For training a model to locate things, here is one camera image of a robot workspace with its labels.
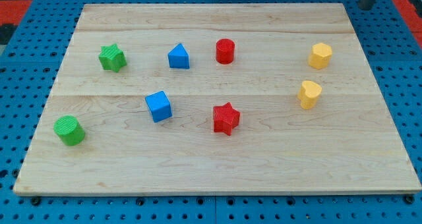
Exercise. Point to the yellow heart block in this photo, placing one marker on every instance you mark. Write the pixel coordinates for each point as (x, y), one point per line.
(309, 94)

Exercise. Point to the wooden board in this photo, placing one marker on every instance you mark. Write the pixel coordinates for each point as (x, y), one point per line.
(346, 144)

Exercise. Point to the red star block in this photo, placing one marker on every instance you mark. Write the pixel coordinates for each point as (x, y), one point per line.
(225, 118)

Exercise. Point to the blue cube block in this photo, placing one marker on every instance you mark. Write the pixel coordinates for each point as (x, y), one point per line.
(159, 106)

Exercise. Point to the blue triangle block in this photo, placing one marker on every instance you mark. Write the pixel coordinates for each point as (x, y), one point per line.
(178, 57)

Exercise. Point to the red cylinder block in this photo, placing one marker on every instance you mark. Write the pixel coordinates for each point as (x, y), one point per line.
(225, 51)

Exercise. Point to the green star block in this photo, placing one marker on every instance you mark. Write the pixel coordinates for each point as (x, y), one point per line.
(112, 58)

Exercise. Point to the yellow hexagon block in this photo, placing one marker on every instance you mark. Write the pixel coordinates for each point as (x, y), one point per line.
(320, 55)

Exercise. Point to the green cylinder block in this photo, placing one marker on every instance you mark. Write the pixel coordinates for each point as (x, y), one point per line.
(69, 130)

